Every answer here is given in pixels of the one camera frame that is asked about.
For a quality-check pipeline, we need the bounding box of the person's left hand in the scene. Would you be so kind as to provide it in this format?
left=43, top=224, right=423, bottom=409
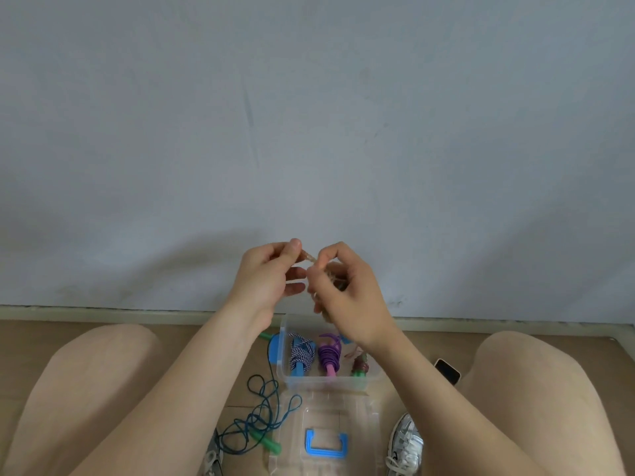
left=225, top=238, right=308, bottom=326

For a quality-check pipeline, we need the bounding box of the person's right hand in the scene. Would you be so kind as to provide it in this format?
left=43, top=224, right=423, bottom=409
left=306, top=242, right=399, bottom=350

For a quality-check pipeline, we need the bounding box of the brown twine bundle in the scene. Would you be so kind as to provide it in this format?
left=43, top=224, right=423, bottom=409
left=302, top=250, right=349, bottom=324

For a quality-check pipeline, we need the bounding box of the person's right forearm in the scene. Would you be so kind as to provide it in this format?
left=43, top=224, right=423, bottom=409
left=364, top=323, right=550, bottom=476

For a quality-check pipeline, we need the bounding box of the person's left forearm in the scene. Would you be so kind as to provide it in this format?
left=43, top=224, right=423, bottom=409
left=72, top=297, right=275, bottom=476

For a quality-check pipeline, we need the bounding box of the clear plastic storage box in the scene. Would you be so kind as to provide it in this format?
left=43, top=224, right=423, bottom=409
left=268, top=314, right=386, bottom=392

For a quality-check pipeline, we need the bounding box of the black smartphone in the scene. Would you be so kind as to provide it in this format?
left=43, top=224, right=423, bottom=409
left=434, top=359, right=462, bottom=386

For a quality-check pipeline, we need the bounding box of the person's right shoe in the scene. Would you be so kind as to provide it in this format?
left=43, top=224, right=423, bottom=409
left=385, top=412, right=425, bottom=476

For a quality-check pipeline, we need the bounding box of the person's shoe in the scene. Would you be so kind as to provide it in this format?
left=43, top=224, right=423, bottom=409
left=385, top=412, right=425, bottom=476
left=200, top=427, right=224, bottom=476

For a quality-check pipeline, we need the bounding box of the beige baseboard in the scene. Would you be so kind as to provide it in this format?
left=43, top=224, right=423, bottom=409
left=0, top=305, right=635, bottom=348

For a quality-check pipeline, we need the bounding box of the person's left shoe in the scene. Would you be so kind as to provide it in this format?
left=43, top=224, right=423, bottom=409
left=200, top=427, right=224, bottom=476

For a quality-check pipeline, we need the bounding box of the person's right leg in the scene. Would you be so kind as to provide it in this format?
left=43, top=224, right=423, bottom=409
left=457, top=331, right=627, bottom=476

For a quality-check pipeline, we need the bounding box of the person's leg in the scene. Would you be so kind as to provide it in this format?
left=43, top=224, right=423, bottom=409
left=457, top=331, right=627, bottom=476
left=0, top=324, right=165, bottom=476

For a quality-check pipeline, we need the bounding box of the person's left leg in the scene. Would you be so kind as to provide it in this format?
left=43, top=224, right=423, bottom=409
left=0, top=324, right=165, bottom=476

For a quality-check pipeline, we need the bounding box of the blue white braided rope bundle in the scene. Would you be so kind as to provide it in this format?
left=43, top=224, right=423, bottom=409
left=287, top=333, right=317, bottom=377

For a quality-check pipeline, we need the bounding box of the purple rope bundle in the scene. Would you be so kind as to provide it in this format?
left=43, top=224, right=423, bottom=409
left=317, top=333, right=343, bottom=378

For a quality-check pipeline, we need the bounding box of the green red rope bundle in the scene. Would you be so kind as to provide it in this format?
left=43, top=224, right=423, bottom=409
left=346, top=343, right=371, bottom=378

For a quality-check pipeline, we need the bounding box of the clear lid with blue handle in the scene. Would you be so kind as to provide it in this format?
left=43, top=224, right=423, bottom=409
left=264, top=389, right=387, bottom=476

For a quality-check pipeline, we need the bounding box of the dark blue green-handled jump rope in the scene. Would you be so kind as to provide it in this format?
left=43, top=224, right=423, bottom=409
left=216, top=331, right=303, bottom=456

